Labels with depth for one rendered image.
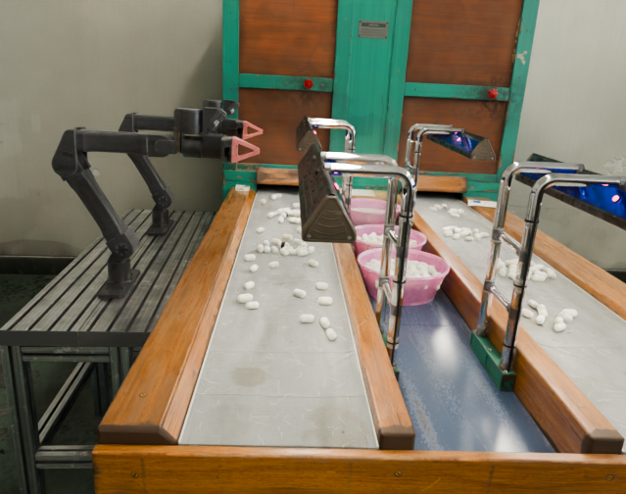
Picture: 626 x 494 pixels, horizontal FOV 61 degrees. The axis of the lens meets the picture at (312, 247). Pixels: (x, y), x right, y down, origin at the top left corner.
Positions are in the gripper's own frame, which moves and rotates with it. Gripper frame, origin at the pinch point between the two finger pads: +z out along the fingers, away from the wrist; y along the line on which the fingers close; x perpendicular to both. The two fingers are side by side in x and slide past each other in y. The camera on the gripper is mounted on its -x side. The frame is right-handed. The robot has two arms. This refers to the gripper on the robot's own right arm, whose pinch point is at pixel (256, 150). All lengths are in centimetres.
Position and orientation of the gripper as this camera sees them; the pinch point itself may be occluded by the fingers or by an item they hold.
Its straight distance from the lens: 149.1
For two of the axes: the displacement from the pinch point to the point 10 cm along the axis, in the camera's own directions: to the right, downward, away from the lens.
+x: -0.7, 9.5, 3.0
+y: -0.7, -3.0, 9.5
